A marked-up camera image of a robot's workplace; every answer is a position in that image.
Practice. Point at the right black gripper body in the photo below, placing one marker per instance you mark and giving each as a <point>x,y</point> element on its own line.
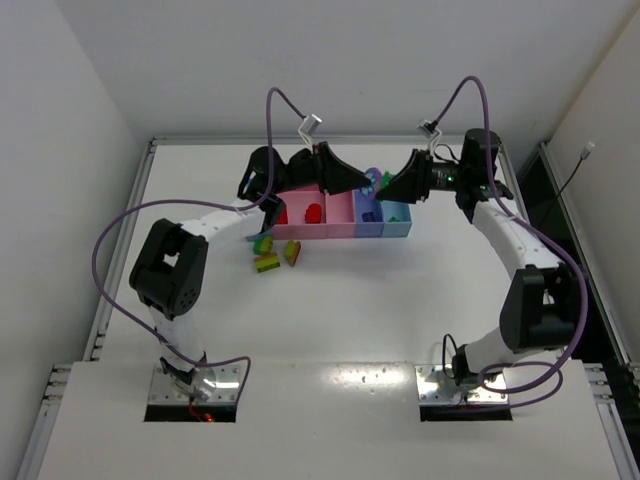
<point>426,176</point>

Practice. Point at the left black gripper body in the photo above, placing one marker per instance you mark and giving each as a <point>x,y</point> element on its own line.
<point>322,167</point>

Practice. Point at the purple curved lego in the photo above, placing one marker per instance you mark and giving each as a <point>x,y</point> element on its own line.
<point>374,177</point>

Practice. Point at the red apple lego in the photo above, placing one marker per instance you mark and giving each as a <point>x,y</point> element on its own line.
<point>314,214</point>

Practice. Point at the red lego brick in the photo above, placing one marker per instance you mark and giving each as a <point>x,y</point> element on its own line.
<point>283,219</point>

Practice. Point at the lime curved lego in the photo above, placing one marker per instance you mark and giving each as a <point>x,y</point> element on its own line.
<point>290,250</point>

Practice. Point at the tan lego brick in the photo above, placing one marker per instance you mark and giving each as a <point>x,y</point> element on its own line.
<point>295,254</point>

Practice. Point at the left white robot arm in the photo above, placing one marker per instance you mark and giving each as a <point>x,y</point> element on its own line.
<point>169,270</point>

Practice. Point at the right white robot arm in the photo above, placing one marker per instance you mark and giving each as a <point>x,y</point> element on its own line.
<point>541,310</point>

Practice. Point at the large pink bin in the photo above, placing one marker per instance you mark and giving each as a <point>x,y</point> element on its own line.
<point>296,227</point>

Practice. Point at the small pink bin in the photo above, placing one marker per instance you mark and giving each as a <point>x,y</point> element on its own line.
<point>340,216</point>

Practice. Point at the dark blue bin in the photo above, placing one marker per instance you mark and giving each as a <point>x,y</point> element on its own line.
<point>367,229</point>

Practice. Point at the lime green round lego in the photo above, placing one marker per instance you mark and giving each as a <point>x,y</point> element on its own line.
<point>263,246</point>

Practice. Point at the lime and orange lego stack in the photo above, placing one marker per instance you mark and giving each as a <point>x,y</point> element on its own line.
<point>267,262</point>

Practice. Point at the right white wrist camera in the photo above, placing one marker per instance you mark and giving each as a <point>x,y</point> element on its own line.
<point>430,130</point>

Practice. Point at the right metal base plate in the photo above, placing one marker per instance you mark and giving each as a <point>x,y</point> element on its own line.
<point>437,388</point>

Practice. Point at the metal base plate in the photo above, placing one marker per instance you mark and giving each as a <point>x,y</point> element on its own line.
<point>214,387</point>
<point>437,388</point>

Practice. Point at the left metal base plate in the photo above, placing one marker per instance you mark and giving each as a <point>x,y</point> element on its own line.
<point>214,387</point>

